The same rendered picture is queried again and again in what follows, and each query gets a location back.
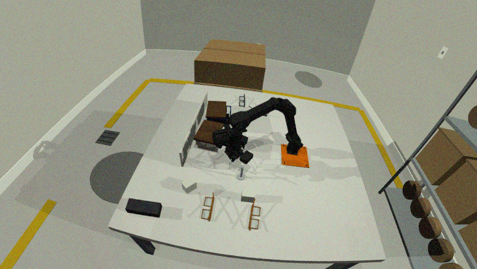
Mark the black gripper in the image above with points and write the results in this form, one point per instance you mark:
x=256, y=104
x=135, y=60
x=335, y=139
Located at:
x=234, y=151

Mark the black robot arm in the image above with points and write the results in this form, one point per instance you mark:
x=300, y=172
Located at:
x=240, y=120

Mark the white flat panel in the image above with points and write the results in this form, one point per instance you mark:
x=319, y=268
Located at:
x=193, y=128

